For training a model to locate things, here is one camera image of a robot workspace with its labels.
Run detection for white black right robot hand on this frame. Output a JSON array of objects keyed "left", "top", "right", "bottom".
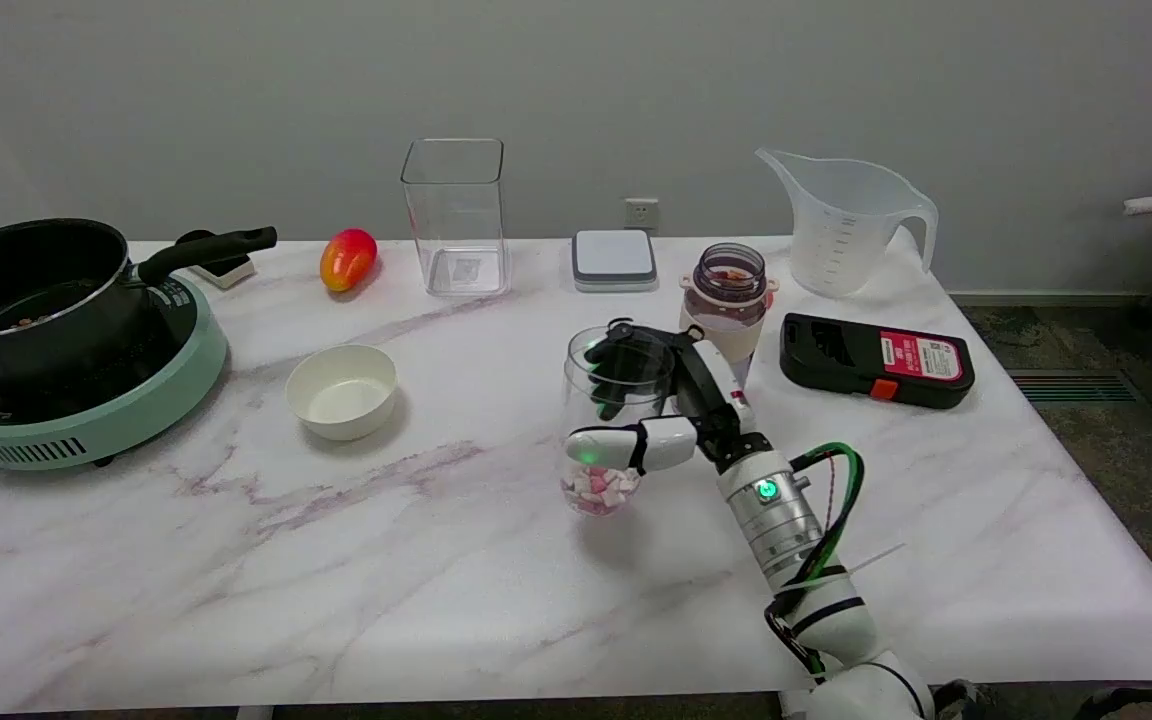
[{"left": 564, "top": 318, "right": 759, "bottom": 477}]

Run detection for clear round measuring cup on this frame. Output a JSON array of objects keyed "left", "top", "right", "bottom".
[{"left": 561, "top": 325, "right": 679, "bottom": 518}]

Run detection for pink white candy pieces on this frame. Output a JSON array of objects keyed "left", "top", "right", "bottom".
[{"left": 561, "top": 465, "right": 643, "bottom": 518}]

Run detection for purple tinted water bottle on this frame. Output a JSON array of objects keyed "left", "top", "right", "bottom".
[{"left": 679, "top": 243, "right": 779, "bottom": 391}]

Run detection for large translucent measuring jug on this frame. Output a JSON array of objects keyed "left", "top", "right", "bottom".
[{"left": 755, "top": 148, "right": 939, "bottom": 299}]

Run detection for black case with red label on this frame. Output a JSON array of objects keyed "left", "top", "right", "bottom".
[{"left": 779, "top": 312, "right": 976, "bottom": 410}]

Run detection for white grey square scale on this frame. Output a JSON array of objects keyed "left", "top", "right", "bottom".
[{"left": 572, "top": 229, "right": 659, "bottom": 293}]

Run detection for clear square plastic container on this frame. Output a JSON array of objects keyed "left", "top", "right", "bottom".
[{"left": 400, "top": 138, "right": 512, "bottom": 298}]

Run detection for white ceramic bowl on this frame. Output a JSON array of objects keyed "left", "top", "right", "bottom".
[{"left": 285, "top": 344, "right": 399, "bottom": 442}]

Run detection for floor vent grille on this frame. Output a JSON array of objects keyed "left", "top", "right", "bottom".
[{"left": 1011, "top": 370, "right": 1140, "bottom": 405}]

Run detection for red yellow mango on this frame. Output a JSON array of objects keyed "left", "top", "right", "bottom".
[{"left": 320, "top": 228, "right": 379, "bottom": 293}]

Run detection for small white black device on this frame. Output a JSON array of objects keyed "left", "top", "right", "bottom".
[{"left": 176, "top": 230, "right": 257, "bottom": 291}]

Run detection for mint green induction cooker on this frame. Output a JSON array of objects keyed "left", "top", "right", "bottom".
[{"left": 0, "top": 272, "right": 229, "bottom": 471}]

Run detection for green robot cable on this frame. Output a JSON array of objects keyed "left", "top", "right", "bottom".
[{"left": 784, "top": 442, "right": 867, "bottom": 681}]

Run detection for black robot wrist cable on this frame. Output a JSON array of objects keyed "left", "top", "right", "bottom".
[{"left": 764, "top": 445, "right": 869, "bottom": 683}]

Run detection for black saucepan with handle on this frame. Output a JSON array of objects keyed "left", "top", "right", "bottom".
[{"left": 0, "top": 218, "right": 278, "bottom": 386}]

